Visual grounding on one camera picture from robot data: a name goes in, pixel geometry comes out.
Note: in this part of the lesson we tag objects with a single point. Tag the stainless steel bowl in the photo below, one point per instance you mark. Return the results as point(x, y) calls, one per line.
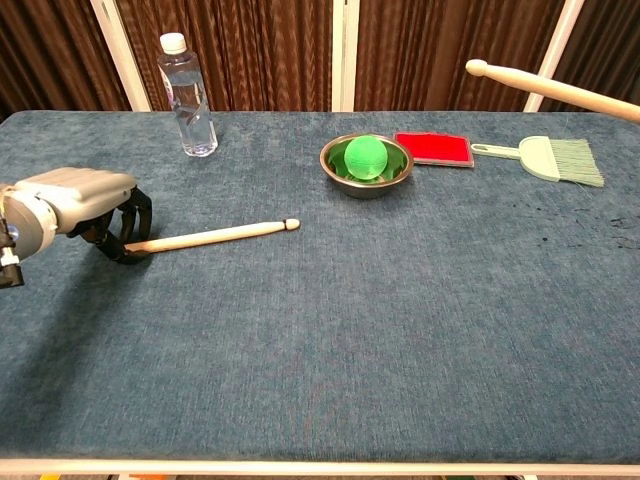
point(367, 186)

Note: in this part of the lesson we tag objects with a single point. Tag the plain pale wooden drumstick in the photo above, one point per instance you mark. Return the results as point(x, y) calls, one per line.
point(550, 87)

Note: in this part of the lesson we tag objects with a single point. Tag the green ball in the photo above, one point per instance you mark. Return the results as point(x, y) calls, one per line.
point(366, 157)

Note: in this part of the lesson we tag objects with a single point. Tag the brown pleated curtain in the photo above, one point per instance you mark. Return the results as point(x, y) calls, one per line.
point(260, 50)

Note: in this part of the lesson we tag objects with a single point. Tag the pale green hand brush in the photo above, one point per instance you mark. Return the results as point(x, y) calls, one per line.
point(540, 157)

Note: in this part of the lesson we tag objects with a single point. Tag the red lint brush pad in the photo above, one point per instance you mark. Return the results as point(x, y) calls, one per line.
point(434, 148)

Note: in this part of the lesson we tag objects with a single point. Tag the white table frame rail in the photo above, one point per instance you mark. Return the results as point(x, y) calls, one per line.
point(320, 468)

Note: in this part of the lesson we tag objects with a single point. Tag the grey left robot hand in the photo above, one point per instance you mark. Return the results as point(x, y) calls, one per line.
point(85, 192)

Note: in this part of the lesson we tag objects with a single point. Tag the clear plastic water bottle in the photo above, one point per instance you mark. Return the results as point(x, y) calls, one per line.
point(190, 100)

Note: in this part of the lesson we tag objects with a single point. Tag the white partition frame post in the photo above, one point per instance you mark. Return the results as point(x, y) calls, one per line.
point(555, 45)
point(345, 55)
point(120, 55)

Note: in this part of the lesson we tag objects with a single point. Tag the blue fabric table cover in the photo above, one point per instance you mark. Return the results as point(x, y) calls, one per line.
point(320, 340)

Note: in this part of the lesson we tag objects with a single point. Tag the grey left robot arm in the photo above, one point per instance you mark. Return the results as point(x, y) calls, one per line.
point(27, 225)

